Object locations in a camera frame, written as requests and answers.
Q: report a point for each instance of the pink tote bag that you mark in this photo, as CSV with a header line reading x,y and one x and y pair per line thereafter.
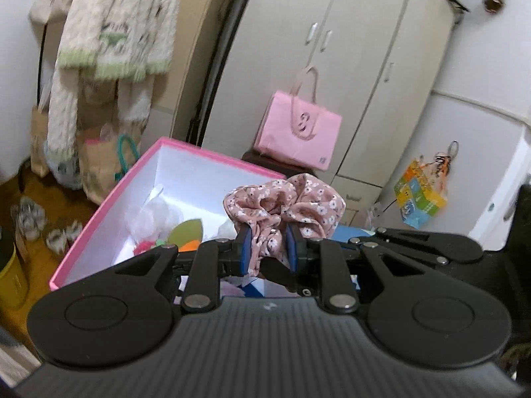
x,y
290,132

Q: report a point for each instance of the fluffy cream green-trimmed cardigan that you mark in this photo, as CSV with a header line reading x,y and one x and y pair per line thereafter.
x,y
124,16

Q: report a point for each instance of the pink cardboard box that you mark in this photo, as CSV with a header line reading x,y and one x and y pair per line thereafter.
x,y
186,178

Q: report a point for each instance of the green plush leaf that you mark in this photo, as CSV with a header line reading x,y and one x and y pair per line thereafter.
x,y
188,230

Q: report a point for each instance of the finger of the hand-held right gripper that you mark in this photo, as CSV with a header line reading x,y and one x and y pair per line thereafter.
x,y
435,246
276,271

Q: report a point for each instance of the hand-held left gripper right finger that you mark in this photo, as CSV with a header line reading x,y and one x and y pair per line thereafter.
x,y
295,253

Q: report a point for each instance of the white door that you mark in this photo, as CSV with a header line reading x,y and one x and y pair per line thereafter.
x,y
506,174

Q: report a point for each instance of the yellow bin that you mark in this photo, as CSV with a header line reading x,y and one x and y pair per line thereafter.
x,y
12,273

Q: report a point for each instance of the white plastic bag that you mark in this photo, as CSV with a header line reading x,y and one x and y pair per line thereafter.
x,y
375,211

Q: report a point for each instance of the pink fuzzy ball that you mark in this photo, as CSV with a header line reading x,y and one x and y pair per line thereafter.
x,y
144,247

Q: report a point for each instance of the black suitcase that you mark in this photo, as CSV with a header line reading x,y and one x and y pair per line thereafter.
x,y
257,161

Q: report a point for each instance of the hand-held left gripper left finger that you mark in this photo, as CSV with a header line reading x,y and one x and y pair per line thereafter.
x,y
242,253

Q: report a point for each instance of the tall beige cabinet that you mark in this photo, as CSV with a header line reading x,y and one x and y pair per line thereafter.
x,y
195,49

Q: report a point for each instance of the brown paper bag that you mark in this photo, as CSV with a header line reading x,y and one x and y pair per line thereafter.
x,y
39,145

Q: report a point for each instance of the blue tissue pack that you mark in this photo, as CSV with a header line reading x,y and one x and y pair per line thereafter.
x,y
255,288

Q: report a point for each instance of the pink floral scrunchie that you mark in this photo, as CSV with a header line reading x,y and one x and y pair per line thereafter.
x,y
286,203

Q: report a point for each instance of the fluffy grey slipper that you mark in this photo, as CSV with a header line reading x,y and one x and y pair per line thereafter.
x,y
64,236
27,219

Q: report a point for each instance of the light wood wardrobe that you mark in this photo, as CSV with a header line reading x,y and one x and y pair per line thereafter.
x,y
352,49

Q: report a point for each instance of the orange plush ball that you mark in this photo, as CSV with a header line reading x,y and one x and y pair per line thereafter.
x,y
191,246

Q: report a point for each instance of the white fluffy garment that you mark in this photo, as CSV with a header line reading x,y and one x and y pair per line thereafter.
x,y
62,120

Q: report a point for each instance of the colourful gift bag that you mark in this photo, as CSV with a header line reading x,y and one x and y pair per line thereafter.
x,y
419,195

